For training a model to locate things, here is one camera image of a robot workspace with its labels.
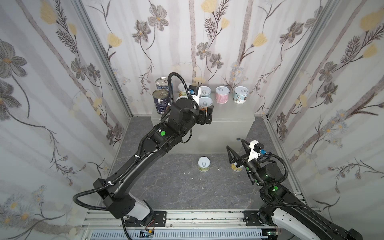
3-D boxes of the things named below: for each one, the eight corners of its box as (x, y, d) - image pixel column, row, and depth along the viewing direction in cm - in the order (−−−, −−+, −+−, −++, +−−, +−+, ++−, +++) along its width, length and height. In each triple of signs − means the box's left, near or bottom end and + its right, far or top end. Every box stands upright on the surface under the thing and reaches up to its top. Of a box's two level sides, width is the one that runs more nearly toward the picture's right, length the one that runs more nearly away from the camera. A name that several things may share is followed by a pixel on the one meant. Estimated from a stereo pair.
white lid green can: (197, 172, 92) (198, 168, 88) (197, 160, 97) (197, 156, 93) (209, 172, 92) (210, 168, 88) (209, 160, 98) (209, 156, 93)
